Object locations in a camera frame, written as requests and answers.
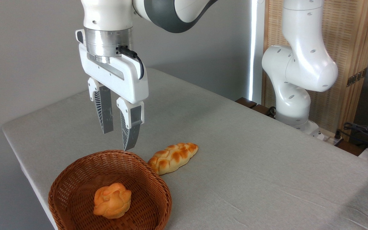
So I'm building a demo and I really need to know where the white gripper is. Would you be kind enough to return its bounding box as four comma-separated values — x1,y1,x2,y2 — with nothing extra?
76,29,149,151

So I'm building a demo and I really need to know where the long braided bread loaf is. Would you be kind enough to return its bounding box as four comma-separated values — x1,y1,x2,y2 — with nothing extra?
148,142,199,175

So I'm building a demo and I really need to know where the round knotted bread roll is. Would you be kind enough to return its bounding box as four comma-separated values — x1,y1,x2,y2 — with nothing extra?
93,183,132,219

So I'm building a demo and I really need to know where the brown wicker basket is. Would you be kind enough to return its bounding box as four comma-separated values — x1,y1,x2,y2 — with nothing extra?
48,150,173,230

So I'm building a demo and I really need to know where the dark brown wooden block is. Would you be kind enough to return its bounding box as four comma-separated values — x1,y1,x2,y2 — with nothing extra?
235,97,277,119

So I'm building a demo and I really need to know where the grey tablecloth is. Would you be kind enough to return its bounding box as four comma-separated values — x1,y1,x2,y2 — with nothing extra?
1,68,368,230

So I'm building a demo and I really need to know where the white vertical light strip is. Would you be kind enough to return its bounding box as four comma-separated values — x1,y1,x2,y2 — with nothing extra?
248,0,258,101

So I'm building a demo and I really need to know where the wooden bamboo folding screen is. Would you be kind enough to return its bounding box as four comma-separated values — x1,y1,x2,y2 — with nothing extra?
262,0,368,141

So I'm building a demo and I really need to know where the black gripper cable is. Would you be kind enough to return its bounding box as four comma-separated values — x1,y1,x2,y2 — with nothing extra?
118,46,145,80

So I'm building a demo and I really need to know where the black cable bundle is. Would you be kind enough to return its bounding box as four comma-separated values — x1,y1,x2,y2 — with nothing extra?
334,122,368,150

